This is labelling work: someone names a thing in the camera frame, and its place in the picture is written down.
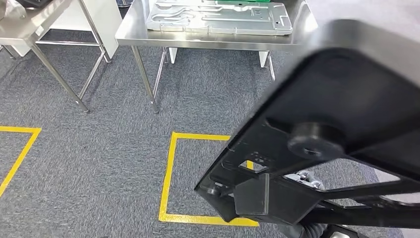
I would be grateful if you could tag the stainless steel side table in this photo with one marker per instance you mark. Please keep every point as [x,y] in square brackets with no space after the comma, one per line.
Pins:
[19,33]

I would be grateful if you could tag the crumpled clear plastic wrap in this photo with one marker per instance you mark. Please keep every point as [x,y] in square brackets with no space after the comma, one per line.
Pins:
[11,8]

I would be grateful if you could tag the yellow floor tape square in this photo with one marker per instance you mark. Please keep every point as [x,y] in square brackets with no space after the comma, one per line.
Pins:
[23,154]

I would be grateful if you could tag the stainless steel workbench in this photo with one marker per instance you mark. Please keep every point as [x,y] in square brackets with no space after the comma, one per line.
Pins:
[137,36]

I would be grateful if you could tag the black plastic plate bracket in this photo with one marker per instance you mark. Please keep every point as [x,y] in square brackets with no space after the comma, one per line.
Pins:
[344,98]
[32,2]

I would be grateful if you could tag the green plastic crate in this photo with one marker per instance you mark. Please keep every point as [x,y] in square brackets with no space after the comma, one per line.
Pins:
[242,1]

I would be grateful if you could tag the stamped sheet metal plate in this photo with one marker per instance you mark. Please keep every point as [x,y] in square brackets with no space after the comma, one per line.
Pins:
[213,19]

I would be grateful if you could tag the white cabinet panel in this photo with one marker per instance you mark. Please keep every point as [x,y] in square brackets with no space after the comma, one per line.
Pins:
[105,19]

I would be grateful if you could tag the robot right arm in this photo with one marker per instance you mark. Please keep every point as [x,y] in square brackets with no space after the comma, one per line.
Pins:
[310,231]

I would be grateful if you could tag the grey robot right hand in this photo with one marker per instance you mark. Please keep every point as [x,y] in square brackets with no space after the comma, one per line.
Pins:
[308,179]

